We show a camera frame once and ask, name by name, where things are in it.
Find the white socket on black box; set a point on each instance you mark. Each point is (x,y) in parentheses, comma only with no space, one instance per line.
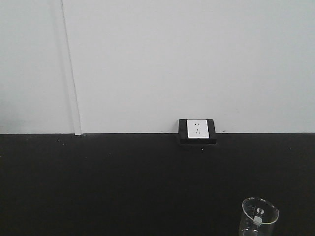
(196,132)

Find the empty 250ml glass beaker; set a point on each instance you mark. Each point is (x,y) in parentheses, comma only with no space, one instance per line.
(258,217)

